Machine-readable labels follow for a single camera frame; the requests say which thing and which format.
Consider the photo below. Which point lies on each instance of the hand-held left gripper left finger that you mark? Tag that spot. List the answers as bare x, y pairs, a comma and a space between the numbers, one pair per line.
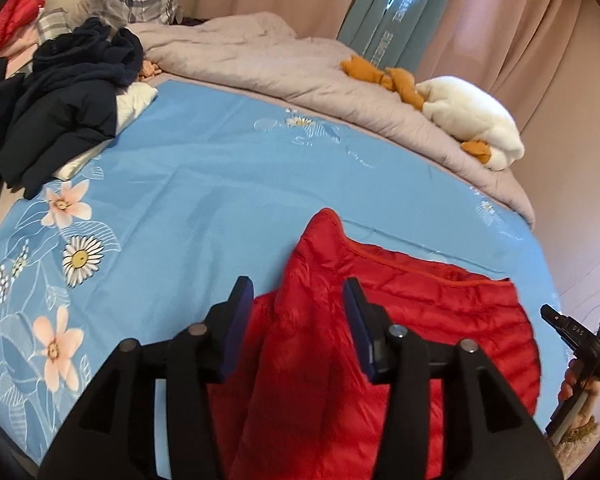
240, 330

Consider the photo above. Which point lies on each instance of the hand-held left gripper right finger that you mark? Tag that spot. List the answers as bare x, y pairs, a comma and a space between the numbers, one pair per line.
358, 337

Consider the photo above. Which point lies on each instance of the white cloth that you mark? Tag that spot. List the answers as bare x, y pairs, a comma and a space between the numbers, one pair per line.
136, 101

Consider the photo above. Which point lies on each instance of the small orange plush toy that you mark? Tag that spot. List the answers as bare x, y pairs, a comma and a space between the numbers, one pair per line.
149, 69

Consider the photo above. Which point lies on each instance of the teal curtain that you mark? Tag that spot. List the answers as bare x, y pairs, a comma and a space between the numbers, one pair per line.
380, 10

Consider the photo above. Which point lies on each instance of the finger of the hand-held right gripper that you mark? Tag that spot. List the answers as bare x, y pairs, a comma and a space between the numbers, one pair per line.
567, 330

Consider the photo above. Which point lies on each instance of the navy puffer jacket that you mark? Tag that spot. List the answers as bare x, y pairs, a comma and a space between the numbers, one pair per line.
60, 130

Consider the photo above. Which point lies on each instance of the person's right hand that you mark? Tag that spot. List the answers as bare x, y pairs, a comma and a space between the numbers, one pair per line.
570, 377

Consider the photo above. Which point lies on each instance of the pink cloth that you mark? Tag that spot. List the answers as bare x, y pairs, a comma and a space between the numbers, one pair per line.
17, 46

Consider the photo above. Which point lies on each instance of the red down jacket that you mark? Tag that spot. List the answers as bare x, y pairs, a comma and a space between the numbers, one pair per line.
430, 320

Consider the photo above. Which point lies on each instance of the grey comforter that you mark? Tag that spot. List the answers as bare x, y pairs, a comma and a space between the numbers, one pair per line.
260, 60

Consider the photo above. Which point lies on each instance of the blue floral bed sheet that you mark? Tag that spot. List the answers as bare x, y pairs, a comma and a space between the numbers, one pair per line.
205, 185

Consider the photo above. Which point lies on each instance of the red puffer garment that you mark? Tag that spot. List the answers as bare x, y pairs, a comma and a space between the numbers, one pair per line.
15, 15

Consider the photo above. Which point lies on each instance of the person's right forearm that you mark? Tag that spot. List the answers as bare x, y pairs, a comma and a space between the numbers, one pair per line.
582, 432

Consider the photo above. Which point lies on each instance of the white duck plush toy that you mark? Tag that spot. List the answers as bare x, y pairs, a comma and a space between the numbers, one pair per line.
470, 110

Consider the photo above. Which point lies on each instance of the navy fleece sweater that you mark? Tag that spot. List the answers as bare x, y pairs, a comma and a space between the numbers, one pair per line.
90, 55

